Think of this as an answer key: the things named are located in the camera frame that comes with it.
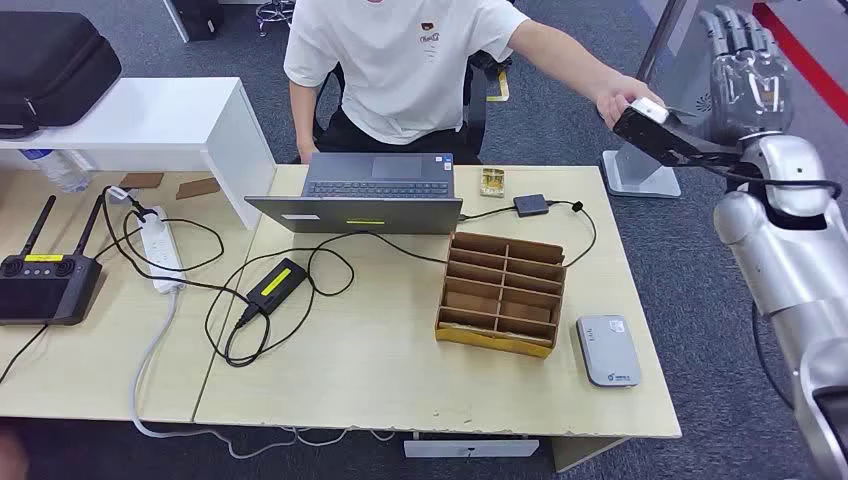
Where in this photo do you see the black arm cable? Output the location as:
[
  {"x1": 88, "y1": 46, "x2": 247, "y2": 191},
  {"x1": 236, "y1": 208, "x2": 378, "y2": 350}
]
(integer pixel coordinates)
[{"x1": 702, "y1": 162, "x2": 844, "y2": 200}]

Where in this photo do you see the grey kiosk stand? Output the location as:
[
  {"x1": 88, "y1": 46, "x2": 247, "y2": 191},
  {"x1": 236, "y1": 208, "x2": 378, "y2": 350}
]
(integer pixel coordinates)
[{"x1": 601, "y1": 0, "x2": 757, "y2": 199}]

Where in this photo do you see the short black hub cable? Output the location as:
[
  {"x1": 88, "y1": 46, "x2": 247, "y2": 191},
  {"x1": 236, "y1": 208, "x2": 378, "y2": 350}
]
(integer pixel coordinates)
[{"x1": 457, "y1": 205, "x2": 517, "y2": 222}]

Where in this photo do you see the black cabinet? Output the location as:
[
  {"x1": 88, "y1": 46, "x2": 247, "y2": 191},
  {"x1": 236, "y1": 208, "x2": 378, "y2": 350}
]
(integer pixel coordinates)
[{"x1": 162, "y1": 0, "x2": 225, "y2": 42}]

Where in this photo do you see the black power adapter yellow label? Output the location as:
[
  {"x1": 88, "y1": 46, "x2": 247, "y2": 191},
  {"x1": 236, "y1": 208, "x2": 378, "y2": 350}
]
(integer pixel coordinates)
[{"x1": 246, "y1": 257, "x2": 309, "y2": 317}]

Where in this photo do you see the chrome stanchion post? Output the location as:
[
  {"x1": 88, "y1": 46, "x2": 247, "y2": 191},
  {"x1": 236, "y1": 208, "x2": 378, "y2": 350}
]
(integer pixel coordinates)
[{"x1": 637, "y1": 0, "x2": 688, "y2": 84}]

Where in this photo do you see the white power strip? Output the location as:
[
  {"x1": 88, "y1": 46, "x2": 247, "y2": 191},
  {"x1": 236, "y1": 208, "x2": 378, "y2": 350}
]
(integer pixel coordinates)
[{"x1": 137, "y1": 205, "x2": 187, "y2": 295}]

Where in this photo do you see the black office chair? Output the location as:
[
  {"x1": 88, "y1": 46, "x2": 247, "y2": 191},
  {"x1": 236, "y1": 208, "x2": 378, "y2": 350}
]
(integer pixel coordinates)
[{"x1": 311, "y1": 52, "x2": 515, "y2": 164}]

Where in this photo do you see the black remote controller with antennas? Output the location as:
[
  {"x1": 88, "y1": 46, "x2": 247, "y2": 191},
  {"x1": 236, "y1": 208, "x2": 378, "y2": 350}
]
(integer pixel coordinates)
[{"x1": 0, "y1": 193, "x2": 105, "y2": 327}]

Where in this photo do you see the black mains cable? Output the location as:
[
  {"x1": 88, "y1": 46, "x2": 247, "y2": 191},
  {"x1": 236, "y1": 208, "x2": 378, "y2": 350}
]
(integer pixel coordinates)
[{"x1": 99, "y1": 185, "x2": 253, "y2": 327}]

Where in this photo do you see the black carrying case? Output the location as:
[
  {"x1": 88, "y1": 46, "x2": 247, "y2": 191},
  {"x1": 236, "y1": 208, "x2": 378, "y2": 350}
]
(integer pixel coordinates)
[{"x1": 0, "y1": 9, "x2": 123, "y2": 140}]

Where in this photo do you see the person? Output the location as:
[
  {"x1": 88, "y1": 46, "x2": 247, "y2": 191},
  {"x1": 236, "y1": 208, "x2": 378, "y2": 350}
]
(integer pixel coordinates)
[{"x1": 283, "y1": 0, "x2": 666, "y2": 166}]

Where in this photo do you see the small black hub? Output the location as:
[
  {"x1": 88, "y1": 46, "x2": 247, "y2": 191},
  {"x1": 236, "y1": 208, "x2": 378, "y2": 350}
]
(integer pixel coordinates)
[{"x1": 513, "y1": 193, "x2": 550, "y2": 219}]

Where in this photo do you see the grey card reader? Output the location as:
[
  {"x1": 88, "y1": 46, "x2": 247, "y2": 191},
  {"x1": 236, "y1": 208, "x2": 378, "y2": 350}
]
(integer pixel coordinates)
[{"x1": 575, "y1": 314, "x2": 643, "y2": 389}]

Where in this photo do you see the grey laptop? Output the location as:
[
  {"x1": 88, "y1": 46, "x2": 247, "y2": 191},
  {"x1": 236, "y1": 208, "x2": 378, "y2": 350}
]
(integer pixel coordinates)
[{"x1": 244, "y1": 152, "x2": 464, "y2": 236}]

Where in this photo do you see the chrome stool base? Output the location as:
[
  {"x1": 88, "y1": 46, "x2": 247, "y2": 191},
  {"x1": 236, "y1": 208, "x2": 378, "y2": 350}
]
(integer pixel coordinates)
[{"x1": 254, "y1": 0, "x2": 296, "y2": 38}]

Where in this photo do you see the thin black remote cable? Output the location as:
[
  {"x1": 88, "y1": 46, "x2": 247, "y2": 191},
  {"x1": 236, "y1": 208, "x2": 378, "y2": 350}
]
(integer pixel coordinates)
[{"x1": 0, "y1": 324, "x2": 49, "y2": 386}]

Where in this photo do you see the black charger cable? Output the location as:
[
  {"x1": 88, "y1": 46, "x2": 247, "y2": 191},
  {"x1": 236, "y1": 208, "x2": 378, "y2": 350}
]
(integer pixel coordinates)
[{"x1": 203, "y1": 228, "x2": 458, "y2": 369}]

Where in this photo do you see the clear water bottle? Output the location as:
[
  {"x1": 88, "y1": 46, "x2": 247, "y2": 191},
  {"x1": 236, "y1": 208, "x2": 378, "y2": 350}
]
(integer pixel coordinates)
[{"x1": 19, "y1": 148, "x2": 92, "y2": 195}]

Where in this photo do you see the black cable with ferrite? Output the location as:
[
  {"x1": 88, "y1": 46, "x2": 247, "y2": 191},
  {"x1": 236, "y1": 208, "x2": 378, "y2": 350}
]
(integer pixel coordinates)
[{"x1": 548, "y1": 199, "x2": 598, "y2": 270}]

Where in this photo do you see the stack of hotel key cards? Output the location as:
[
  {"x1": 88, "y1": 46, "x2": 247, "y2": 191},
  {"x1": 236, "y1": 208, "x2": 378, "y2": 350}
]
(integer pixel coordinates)
[{"x1": 479, "y1": 167, "x2": 506, "y2": 199}]

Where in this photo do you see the wooden card organizer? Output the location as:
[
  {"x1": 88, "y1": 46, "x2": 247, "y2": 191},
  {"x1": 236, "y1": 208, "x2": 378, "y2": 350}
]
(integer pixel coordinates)
[{"x1": 435, "y1": 231, "x2": 568, "y2": 360}]

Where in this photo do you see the person's left hand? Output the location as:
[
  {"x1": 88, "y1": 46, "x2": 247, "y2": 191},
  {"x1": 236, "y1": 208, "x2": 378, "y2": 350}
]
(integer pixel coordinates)
[{"x1": 594, "y1": 74, "x2": 666, "y2": 130}]

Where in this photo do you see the white shelf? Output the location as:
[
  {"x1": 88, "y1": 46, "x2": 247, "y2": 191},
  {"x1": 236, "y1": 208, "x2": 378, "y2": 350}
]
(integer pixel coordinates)
[{"x1": 0, "y1": 77, "x2": 278, "y2": 231}]

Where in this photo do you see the white under-desk bracket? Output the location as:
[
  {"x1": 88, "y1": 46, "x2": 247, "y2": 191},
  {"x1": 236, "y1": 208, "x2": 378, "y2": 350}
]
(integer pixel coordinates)
[{"x1": 404, "y1": 437, "x2": 541, "y2": 460}]

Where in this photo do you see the white power strip cable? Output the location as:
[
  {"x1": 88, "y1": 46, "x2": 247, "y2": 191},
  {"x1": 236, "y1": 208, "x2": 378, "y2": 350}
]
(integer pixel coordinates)
[{"x1": 130, "y1": 291, "x2": 399, "y2": 460}]

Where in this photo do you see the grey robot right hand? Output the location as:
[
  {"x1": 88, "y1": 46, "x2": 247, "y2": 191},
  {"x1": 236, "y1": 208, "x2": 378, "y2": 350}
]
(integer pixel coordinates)
[{"x1": 696, "y1": 5, "x2": 795, "y2": 146}]

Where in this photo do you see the brown cardboard piece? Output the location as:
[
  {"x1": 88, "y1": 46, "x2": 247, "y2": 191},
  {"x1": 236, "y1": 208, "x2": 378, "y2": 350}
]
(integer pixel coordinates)
[
  {"x1": 118, "y1": 172, "x2": 165, "y2": 191},
  {"x1": 175, "y1": 177, "x2": 222, "y2": 201}
]

